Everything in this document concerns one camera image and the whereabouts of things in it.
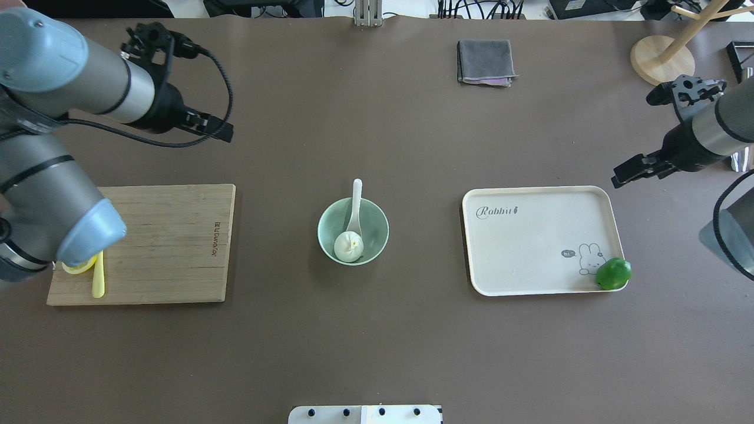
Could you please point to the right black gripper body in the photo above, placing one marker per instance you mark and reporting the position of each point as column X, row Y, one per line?
column 679, row 145

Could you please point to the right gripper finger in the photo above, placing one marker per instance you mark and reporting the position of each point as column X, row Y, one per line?
column 660, row 172
column 638, row 166

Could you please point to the white steamed bun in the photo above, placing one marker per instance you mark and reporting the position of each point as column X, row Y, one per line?
column 348, row 247

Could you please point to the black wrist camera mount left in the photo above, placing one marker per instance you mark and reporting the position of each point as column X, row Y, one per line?
column 153, row 47

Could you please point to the metal scoop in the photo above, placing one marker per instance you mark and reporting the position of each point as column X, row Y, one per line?
column 742, row 161

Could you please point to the grey folded cloth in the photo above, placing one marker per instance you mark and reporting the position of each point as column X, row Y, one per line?
column 485, row 61

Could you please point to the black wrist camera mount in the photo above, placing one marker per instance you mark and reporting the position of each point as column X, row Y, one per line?
column 688, row 95
column 153, row 47

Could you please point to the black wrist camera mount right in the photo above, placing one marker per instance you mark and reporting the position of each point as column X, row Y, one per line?
column 688, row 95

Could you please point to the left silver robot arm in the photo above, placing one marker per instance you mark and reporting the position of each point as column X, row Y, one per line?
column 54, row 212

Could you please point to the stacked lemon slices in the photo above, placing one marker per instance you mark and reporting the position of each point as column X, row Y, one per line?
column 79, row 269

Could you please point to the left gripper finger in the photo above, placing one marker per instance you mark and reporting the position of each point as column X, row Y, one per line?
column 213, row 127
column 194, row 117

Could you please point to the white ceramic spoon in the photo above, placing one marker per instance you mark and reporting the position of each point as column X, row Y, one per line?
column 354, row 224

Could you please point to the wooden mug tree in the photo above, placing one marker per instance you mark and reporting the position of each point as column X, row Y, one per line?
column 657, row 59

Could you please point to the light green bowl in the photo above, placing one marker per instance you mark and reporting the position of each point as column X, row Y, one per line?
column 374, row 226

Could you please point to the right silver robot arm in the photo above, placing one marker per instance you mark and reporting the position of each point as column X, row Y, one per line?
column 715, row 123

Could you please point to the cream rabbit tray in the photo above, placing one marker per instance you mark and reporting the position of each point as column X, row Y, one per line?
column 538, row 240

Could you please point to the wooden cutting board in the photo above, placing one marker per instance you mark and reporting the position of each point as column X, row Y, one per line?
column 177, row 248

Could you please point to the green lime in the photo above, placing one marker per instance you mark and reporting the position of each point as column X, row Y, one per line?
column 614, row 274

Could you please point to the aluminium frame post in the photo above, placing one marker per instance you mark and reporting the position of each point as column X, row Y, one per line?
column 368, row 13

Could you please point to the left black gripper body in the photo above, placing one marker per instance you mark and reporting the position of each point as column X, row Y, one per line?
column 165, row 108

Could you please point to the yellow plastic knife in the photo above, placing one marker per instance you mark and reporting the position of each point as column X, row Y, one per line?
column 98, row 278

